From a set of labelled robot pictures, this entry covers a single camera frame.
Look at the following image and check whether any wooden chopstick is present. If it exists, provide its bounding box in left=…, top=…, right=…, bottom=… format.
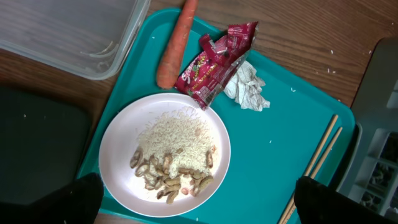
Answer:
left=278, top=114, right=338, bottom=224
left=279, top=127, right=343, bottom=224

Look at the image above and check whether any rice pile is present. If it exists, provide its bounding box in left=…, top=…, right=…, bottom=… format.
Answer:
left=137, top=108, right=216, bottom=175

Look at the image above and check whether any black tray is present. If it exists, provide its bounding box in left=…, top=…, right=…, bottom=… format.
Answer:
left=1, top=86, right=91, bottom=205

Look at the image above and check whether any clear plastic bin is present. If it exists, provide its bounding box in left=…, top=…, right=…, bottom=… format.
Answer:
left=1, top=0, right=150, bottom=80

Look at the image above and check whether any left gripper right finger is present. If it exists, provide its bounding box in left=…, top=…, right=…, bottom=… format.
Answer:
left=294, top=176, right=395, bottom=224

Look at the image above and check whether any red snack wrapper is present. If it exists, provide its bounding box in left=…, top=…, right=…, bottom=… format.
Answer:
left=174, top=22, right=258, bottom=110

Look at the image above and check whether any crumpled white tissue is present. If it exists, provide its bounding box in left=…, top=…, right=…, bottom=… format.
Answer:
left=223, top=61, right=271, bottom=112

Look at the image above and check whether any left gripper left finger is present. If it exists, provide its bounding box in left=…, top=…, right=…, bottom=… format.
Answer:
left=1, top=172, right=104, bottom=224

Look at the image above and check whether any grey dishwasher rack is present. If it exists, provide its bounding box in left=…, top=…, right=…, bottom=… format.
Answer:
left=336, top=37, right=397, bottom=222

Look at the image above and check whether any pink plate with food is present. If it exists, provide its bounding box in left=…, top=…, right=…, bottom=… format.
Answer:
left=99, top=93, right=231, bottom=218

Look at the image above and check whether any teal serving tray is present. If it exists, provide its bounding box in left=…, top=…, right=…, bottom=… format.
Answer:
left=79, top=9, right=355, bottom=223

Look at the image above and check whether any orange carrot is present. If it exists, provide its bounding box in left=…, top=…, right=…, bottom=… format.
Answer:
left=156, top=0, right=198, bottom=89

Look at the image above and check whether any peanuts pile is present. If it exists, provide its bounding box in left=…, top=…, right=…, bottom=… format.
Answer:
left=129, top=147, right=214, bottom=204

